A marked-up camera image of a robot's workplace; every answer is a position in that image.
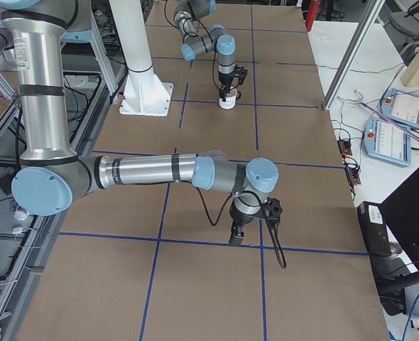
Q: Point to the black monitor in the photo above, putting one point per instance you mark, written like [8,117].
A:
[400,211]

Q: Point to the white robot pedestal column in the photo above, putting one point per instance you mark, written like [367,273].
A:
[144,93]

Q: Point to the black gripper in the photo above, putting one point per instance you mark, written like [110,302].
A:
[225,79]

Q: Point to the red cylinder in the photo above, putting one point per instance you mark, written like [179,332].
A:
[311,14]

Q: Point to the near blue teach pendant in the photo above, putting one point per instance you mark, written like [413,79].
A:
[386,142]

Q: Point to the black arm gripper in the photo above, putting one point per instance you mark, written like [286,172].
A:
[238,219]

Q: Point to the blue teach pendant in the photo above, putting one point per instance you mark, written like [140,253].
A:
[401,107]
[386,142]

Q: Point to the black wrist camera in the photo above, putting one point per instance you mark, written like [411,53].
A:
[272,210]
[240,74]

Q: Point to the far blue teach pendant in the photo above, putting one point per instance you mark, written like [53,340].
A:
[401,107]

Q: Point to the grey aluminium frame post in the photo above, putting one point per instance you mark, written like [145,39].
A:
[366,22]

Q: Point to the white smiley face mug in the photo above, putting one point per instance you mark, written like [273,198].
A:
[230,99]

